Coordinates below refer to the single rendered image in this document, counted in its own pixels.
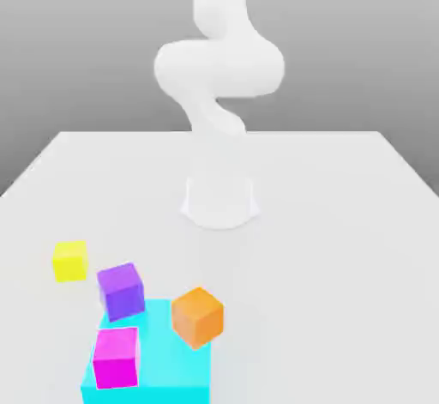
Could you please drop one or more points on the large cyan box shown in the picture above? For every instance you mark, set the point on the large cyan box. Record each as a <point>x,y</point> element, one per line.
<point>164,369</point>

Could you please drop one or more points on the small magenta cube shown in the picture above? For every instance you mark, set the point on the small magenta cube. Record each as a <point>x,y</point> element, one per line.
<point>116,359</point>

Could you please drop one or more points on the small purple cube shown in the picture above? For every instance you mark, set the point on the small purple cube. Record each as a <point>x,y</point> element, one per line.
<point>120,292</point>

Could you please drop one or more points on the small orange cube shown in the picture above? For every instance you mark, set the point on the small orange cube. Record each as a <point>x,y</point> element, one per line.
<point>197,318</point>

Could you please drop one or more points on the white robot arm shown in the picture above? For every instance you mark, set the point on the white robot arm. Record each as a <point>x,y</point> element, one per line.
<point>219,67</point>

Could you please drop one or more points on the small yellow cube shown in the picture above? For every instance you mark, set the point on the small yellow cube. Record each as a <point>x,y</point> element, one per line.
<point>70,261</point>

